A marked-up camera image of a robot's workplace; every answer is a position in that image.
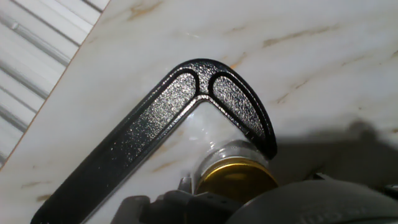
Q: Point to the black metal C-clamp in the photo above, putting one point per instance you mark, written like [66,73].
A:
[149,124]

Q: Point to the marble pattern board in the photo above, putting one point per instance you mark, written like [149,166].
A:
[311,77]

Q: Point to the gold metal jar lid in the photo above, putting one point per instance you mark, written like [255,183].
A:
[236,180]

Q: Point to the clear glass jar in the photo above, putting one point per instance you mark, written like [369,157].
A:
[230,152]

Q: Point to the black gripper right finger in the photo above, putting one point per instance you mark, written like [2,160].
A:
[392,190]

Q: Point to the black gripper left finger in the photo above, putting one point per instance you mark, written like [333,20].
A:
[186,208]

